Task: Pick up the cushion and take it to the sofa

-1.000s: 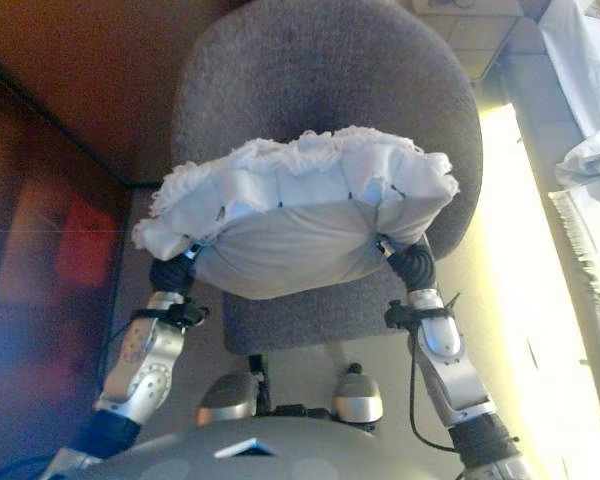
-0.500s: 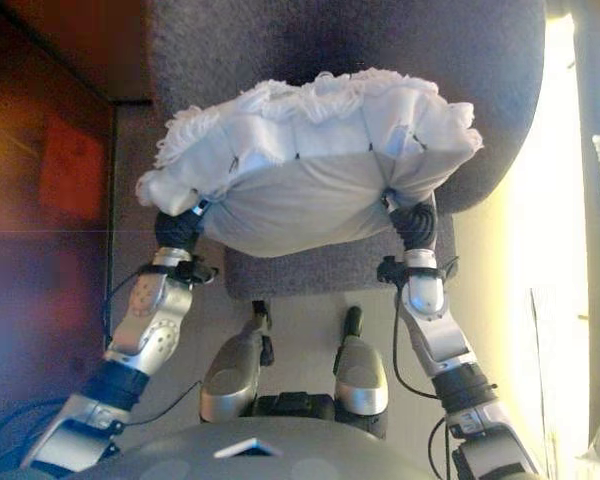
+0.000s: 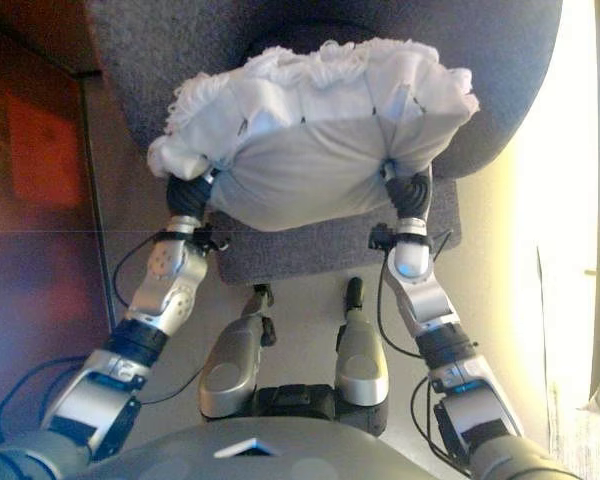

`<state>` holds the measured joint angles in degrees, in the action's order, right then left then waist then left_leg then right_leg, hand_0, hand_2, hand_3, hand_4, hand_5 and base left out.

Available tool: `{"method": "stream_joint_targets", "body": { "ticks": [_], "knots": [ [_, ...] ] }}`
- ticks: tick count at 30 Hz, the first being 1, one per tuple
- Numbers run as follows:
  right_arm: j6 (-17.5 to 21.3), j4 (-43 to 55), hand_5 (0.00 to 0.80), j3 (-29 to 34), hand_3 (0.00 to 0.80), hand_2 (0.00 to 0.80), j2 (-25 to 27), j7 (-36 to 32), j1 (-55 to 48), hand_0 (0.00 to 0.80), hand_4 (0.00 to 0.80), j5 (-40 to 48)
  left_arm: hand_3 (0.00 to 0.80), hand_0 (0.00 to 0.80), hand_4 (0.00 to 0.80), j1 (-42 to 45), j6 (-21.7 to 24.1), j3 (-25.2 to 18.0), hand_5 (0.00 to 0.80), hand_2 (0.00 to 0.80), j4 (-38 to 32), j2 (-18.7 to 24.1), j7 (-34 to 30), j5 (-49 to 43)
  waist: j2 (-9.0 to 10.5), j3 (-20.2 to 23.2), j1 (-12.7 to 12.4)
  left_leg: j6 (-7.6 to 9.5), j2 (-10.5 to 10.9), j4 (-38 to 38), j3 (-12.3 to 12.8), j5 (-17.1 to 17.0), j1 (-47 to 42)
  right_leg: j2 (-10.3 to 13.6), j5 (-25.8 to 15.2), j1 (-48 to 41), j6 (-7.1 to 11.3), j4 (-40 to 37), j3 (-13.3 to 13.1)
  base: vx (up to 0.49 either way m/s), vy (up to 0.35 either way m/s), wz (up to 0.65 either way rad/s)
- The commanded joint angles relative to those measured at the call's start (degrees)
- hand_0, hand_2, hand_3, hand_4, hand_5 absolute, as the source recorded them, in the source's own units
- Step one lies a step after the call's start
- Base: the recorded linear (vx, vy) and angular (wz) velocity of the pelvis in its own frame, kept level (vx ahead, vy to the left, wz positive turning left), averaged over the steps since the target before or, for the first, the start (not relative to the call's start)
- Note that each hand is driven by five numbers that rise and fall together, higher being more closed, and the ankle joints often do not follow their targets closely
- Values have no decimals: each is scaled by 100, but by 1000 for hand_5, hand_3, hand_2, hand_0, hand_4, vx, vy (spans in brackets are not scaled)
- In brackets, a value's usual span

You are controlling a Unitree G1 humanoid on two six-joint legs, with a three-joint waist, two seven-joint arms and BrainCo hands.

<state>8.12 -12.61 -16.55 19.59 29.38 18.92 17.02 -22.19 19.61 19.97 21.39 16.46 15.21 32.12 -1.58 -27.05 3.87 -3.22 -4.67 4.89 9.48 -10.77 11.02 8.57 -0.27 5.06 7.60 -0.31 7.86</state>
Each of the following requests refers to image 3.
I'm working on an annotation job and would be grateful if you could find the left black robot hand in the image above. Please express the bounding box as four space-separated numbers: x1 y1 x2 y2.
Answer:
164 166 223 222

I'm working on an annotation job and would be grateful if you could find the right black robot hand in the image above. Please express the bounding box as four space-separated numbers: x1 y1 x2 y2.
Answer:
378 158 435 221

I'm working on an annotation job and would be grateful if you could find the white fringed cushion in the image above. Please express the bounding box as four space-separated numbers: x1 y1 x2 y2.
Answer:
147 38 481 233

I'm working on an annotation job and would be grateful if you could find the grey upholstered tub armchair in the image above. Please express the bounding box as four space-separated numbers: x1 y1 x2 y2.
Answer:
87 0 566 287

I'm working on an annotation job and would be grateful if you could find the glossy brown wardrobe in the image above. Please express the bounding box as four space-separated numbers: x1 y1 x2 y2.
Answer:
0 0 117 386

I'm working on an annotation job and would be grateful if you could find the left silver robot leg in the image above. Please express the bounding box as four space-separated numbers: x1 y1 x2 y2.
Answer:
197 282 277 420

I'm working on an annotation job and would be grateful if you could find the black robot pelvis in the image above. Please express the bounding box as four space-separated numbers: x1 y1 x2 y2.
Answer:
254 382 390 440

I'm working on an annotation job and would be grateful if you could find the grey robot torso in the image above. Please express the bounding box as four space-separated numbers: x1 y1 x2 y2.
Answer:
84 423 449 480

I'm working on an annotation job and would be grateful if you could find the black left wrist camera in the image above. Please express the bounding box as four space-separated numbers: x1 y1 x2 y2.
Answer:
193 223 232 254

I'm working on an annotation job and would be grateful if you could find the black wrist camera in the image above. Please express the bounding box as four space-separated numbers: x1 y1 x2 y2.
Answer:
367 222 397 252
193 223 232 254

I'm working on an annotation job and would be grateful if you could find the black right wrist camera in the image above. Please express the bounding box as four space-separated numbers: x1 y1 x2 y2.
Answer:
367 222 397 252

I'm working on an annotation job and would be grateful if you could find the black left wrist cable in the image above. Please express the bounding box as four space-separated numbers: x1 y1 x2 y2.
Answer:
110 230 167 309

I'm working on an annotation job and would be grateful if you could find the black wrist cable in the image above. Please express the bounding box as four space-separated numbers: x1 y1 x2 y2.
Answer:
110 230 167 309
375 248 424 359

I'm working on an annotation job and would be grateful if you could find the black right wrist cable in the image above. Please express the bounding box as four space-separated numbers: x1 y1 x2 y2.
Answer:
375 248 424 359

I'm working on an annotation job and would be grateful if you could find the thin black left elbow cable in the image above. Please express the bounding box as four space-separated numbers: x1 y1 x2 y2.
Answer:
138 362 209 407

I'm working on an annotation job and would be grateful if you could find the black right upper arm cable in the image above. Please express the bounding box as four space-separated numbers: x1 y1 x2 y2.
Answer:
410 373 476 474

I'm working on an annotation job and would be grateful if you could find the blue cable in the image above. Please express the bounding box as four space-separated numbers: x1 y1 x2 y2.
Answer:
0 355 90 447

